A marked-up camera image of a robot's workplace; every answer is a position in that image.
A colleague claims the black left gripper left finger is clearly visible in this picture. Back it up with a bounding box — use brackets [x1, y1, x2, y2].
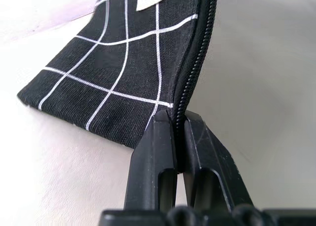
[123, 109, 179, 210]

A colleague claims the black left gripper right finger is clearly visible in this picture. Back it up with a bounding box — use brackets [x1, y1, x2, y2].
[181, 109, 255, 213]

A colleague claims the black white grid zipper pouch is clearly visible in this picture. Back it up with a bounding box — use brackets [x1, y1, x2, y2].
[16, 0, 225, 173]

